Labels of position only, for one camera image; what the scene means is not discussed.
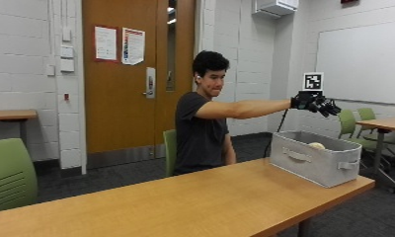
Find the green chair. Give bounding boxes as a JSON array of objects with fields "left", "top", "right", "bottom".
[
  {"left": 0, "top": 137, "right": 38, "bottom": 214},
  {"left": 337, "top": 109, "right": 382, "bottom": 172},
  {"left": 161, "top": 128, "right": 178, "bottom": 178},
  {"left": 354, "top": 107, "right": 395, "bottom": 166}
]

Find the white marker cube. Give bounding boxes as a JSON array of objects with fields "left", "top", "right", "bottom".
[{"left": 301, "top": 71, "right": 325, "bottom": 92}]

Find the pale round object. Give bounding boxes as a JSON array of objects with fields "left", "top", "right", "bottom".
[{"left": 306, "top": 141, "right": 328, "bottom": 151}]

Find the wooden table with metal legs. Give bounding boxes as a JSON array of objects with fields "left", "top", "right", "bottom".
[{"left": 354, "top": 116, "right": 395, "bottom": 195}]

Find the white whiteboard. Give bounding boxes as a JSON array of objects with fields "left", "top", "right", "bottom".
[{"left": 314, "top": 20, "right": 395, "bottom": 107}]

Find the grey fabric storage bin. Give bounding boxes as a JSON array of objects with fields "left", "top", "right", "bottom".
[{"left": 268, "top": 130, "right": 362, "bottom": 189}]

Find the the person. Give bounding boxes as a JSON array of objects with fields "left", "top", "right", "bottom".
[{"left": 172, "top": 49, "right": 293, "bottom": 176}]

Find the wooden door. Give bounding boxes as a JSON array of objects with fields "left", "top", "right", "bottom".
[{"left": 80, "top": 0, "right": 197, "bottom": 170}]

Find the red bordered paper notice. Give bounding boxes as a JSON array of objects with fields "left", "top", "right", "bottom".
[{"left": 121, "top": 27, "right": 146, "bottom": 66}]

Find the white paper notice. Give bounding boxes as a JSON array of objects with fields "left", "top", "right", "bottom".
[{"left": 93, "top": 26, "right": 118, "bottom": 62}]

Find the wooden side table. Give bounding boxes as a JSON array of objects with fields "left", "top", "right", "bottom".
[{"left": 0, "top": 109, "right": 40, "bottom": 142}]

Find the black cable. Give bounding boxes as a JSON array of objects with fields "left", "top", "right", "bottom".
[{"left": 261, "top": 108, "right": 290, "bottom": 158}]

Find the white wall unit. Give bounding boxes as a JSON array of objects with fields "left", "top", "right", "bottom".
[{"left": 250, "top": 0, "right": 300, "bottom": 19}]

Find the silver door handle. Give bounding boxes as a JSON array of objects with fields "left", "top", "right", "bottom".
[{"left": 142, "top": 66, "right": 156, "bottom": 100}]

